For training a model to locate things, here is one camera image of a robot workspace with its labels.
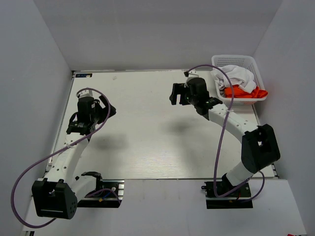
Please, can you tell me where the white t shirt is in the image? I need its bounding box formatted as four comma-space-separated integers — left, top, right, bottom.
211, 65, 257, 93

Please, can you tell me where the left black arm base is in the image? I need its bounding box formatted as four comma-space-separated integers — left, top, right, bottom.
71, 176, 125, 208

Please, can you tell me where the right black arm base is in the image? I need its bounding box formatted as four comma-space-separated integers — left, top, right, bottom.
201, 181, 253, 209

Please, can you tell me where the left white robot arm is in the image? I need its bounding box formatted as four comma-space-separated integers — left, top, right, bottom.
31, 95, 116, 219

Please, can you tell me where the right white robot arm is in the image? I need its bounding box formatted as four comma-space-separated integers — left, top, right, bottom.
169, 77, 281, 197

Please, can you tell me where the blue label sticker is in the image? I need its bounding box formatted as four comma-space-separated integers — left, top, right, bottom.
75, 73, 93, 78

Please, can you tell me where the orange t shirt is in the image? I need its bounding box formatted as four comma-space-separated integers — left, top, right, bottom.
233, 85, 268, 99

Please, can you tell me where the white plastic laundry basket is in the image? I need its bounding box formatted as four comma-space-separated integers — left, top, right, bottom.
211, 55, 268, 105

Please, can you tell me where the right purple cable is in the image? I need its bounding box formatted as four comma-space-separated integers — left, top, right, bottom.
183, 64, 265, 203

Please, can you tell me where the purple cable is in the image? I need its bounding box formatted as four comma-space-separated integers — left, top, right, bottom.
10, 87, 112, 228
183, 64, 265, 203

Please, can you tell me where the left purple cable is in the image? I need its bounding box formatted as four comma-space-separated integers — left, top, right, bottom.
10, 87, 112, 228

